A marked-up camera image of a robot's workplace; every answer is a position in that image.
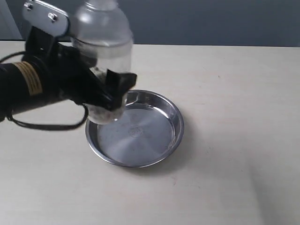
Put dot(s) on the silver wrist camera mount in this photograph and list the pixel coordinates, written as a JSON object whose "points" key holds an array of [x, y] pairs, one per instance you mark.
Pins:
{"points": [[46, 17]]}

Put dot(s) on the clear plastic shaker bottle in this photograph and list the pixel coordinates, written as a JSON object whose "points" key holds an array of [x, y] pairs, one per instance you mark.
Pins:
{"points": [[104, 37]]}

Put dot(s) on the round stainless steel plate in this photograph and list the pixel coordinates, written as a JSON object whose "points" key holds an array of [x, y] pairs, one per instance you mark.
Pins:
{"points": [[149, 131]]}

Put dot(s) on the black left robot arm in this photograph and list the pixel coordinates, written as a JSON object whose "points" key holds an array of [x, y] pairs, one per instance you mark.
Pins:
{"points": [[21, 88]]}

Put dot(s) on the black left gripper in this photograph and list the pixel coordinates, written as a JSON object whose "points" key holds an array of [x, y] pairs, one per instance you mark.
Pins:
{"points": [[64, 76]]}

